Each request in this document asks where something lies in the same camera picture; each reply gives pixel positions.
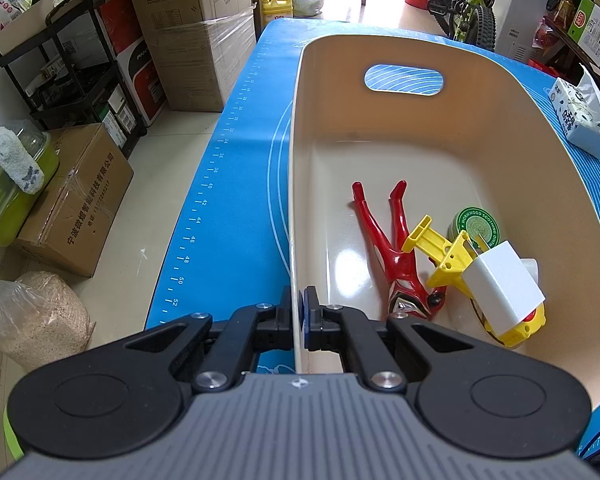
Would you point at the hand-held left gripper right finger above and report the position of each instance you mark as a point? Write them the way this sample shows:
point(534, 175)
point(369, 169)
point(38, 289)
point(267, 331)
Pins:
point(306, 321)

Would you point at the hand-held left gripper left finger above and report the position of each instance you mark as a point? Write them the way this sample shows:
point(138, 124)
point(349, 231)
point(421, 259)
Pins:
point(281, 320)

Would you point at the red hero action figure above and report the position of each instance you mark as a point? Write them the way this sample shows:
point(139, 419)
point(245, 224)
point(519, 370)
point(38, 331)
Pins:
point(400, 265)

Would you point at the yellow plastic toy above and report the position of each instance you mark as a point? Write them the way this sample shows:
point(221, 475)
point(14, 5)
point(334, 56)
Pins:
point(440, 245)

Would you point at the round tin green label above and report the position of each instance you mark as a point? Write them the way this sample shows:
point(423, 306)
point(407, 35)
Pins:
point(475, 220)

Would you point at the white charger adapter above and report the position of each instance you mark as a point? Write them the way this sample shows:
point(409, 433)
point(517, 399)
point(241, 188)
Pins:
point(500, 285)

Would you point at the beige plastic storage bin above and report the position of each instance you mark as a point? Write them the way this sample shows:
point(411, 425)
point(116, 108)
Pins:
point(380, 135)

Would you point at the small white bottle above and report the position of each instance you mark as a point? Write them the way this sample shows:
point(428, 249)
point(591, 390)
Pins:
point(530, 267)

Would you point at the blue silicone mat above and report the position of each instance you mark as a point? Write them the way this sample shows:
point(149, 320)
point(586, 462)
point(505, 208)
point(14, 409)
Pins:
point(245, 160)

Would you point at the brown taped cardboard box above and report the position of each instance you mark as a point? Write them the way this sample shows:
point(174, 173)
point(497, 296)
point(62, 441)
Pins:
point(75, 200)

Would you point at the clear bag of grain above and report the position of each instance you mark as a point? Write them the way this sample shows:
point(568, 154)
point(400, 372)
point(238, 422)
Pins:
point(35, 320)

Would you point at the plastic-wrapped cardboard box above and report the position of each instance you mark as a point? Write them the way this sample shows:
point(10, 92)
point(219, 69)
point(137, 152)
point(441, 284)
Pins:
point(200, 65)

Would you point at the red white appliance box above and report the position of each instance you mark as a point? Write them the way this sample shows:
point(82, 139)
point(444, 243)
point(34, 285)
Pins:
point(142, 80)

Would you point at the green plastic container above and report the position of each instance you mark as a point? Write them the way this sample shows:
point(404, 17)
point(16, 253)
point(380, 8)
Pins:
point(0, 210)

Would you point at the yellow oil jug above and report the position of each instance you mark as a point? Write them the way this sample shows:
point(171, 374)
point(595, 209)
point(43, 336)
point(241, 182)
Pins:
point(276, 10)

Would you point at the white rolled towel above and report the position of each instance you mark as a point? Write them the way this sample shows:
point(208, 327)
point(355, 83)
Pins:
point(15, 160)

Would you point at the black utility cart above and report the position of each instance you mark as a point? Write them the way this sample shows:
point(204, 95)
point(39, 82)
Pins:
point(75, 85)

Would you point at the white tissue pack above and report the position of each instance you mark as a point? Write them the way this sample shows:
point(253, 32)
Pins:
point(577, 120)

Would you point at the green bicycle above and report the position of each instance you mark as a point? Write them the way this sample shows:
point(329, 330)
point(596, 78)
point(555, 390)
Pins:
point(472, 10)

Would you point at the dark wooden side table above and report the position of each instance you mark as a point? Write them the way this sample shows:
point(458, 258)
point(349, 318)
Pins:
point(565, 47)

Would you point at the cardboard box on cart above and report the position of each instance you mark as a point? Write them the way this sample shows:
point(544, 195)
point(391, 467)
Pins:
point(35, 20)

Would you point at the amber glass bottle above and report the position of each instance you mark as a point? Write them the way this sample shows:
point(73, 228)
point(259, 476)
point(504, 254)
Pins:
point(562, 10)

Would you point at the green white carton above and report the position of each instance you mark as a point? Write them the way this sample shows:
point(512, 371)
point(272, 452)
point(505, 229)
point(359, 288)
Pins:
point(590, 27)

